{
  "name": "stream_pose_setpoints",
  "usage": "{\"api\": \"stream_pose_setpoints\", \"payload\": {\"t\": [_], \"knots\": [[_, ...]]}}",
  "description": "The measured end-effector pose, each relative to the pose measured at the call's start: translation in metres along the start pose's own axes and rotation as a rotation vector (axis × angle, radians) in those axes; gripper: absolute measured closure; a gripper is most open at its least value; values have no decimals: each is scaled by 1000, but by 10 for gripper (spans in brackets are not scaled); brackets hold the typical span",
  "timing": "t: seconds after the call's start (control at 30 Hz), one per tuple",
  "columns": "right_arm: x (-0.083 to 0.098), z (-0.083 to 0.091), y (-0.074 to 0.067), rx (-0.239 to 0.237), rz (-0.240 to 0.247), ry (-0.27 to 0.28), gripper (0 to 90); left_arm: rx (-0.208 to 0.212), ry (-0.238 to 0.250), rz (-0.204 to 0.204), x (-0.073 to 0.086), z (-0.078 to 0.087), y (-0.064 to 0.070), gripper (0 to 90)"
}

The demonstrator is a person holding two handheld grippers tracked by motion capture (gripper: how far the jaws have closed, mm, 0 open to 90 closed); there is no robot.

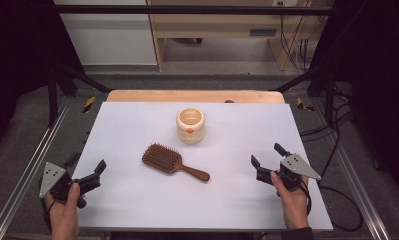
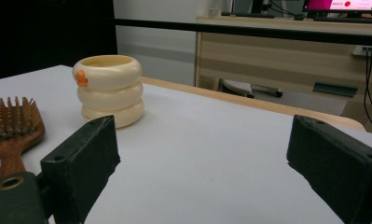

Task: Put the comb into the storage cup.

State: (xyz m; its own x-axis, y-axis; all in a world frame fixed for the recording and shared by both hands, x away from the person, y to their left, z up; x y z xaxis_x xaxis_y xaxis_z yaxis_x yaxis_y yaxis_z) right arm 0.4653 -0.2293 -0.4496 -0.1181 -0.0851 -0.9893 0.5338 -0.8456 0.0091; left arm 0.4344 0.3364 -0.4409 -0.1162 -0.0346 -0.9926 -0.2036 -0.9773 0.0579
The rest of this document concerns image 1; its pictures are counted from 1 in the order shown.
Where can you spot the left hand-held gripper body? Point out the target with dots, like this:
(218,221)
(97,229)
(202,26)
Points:
(52,176)

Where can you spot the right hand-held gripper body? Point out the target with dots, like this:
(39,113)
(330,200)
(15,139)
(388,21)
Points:
(297,166)

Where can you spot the brown wooden hairbrush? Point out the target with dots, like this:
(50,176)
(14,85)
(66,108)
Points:
(163,160)

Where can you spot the cream ceramic cup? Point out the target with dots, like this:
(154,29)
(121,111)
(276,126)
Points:
(191,128)

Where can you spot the person's right hand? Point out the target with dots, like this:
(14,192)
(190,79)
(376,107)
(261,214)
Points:
(293,210)

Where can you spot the person's left hand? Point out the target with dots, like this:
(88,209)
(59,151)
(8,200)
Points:
(63,220)

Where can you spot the yellow black tape marker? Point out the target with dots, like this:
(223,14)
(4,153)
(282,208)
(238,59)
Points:
(302,104)
(89,104)

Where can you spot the black curtain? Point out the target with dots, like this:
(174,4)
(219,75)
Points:
(377,83)
(17,50)

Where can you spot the white cabinet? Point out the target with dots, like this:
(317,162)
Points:
(110,36)

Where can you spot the black chair caster wheel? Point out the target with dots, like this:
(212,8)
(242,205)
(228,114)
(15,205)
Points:
(198,40)

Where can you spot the light wooden desk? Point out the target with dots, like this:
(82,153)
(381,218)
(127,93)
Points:
(217,25)

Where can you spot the aluminium floor rail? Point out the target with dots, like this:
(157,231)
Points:
(27,166)
(360,190)

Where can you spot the black diagonal frame brace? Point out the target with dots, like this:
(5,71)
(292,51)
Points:
(307,78)
(80,80)

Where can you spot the black horizontal frame bar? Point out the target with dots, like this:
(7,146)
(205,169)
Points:
(187,10)

